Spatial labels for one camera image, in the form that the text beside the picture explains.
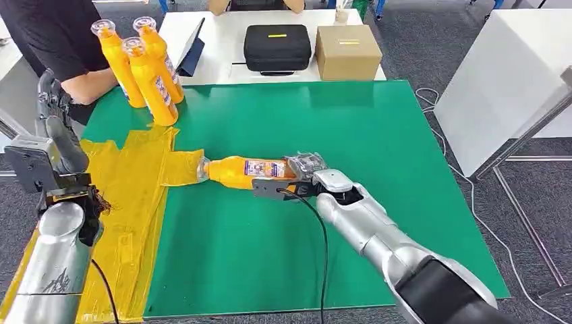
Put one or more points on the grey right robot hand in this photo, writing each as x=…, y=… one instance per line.
x=308, y=163

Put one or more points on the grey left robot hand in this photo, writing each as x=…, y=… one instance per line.
x=67, y=143

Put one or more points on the orange drink bottle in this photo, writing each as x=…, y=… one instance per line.
x=228, y=172
x=118, y=67
x=149, y=85
x=154, y=42

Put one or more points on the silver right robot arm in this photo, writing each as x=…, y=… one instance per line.
x=380, y=232

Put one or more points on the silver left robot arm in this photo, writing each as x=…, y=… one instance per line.
x=53, y=268

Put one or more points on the yellow plastic sheet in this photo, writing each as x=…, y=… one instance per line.
x=129, y=201

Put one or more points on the white side table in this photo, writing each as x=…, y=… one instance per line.
x=6, y=58

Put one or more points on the standing person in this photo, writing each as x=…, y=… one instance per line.
x=53, y=35

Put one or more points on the brown cardboard box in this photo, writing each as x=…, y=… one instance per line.
x=346, y=56

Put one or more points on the black zippered case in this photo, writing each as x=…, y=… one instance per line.
x=277, y=51

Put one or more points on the small pale cup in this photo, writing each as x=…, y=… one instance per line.
x=342, y=15

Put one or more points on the dark blue tablet folio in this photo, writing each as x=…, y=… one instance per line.
x=192, y=56

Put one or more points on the seated person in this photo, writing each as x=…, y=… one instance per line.
x=295, y=4

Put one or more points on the white slanted board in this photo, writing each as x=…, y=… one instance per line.
x=500, y=85

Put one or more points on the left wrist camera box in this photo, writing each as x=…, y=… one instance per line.
x=31, y=163

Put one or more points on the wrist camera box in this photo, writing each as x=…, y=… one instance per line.
x=31, y=163
x=268, y=188

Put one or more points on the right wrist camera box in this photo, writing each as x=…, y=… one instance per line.
x=268, y=188

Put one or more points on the grey metal frame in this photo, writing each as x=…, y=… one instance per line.
x=527, y=223

